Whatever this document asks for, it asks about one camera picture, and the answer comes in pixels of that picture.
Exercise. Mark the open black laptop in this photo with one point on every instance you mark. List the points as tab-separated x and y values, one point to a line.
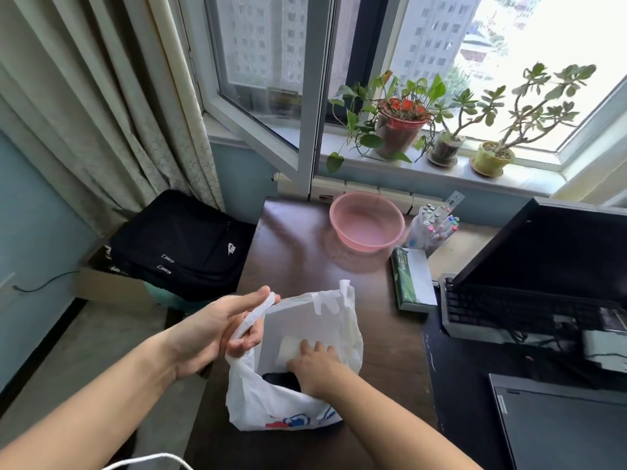
539	254

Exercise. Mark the black desk mat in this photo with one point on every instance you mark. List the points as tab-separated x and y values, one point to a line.
460	381

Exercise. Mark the beige patterned curtain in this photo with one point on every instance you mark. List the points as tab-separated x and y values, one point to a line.
88	102

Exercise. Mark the pothos plant in red pot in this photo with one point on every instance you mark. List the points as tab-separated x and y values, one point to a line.
399	124

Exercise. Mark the white block in bag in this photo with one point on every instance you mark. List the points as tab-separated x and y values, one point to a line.
289	347

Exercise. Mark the person's left hand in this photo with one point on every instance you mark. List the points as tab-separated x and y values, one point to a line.
205	332

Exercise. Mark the closed grey laptop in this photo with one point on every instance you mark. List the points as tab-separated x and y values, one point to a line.
563	425

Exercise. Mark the person's right forearm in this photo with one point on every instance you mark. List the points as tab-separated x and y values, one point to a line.
392	425

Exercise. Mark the black item in bag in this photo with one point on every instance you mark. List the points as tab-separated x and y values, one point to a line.
281	379

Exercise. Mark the person's left forearm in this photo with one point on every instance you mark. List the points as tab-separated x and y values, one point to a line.
83	416

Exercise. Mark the person's left thumb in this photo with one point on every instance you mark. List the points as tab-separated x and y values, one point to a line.
250	299

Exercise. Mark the white plastic bag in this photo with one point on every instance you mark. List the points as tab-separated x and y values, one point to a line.
274	401

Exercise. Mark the person's right fingers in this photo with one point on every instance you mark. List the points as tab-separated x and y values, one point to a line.
317	351

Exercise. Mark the white power adapter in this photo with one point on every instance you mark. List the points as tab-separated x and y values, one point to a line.
605	349

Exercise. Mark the green and white tissue pack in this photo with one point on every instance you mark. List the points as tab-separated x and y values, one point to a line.
414	281

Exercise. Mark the white radiator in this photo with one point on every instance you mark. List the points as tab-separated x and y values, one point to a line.
372	193

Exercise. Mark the small jade plant clear pot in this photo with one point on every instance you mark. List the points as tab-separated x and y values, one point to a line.
446	149

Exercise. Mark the white fixed window frame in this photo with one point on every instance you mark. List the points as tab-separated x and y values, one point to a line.
563	151

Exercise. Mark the person's right hand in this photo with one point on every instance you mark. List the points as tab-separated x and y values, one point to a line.
316	371

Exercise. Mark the open white window sash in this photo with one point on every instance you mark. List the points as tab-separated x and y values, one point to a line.
259	68

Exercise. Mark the black backpack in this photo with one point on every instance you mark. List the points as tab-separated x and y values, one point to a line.
181	244

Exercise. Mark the pink plastic basin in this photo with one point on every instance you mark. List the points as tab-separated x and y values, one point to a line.
366	225

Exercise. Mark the clear cup of markers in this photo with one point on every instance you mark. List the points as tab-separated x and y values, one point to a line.
431	234

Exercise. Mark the cardboard box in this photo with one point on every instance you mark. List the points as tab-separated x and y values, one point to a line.
112	288

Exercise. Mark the jade plant in yellow pot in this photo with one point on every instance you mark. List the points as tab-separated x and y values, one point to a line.
492	159

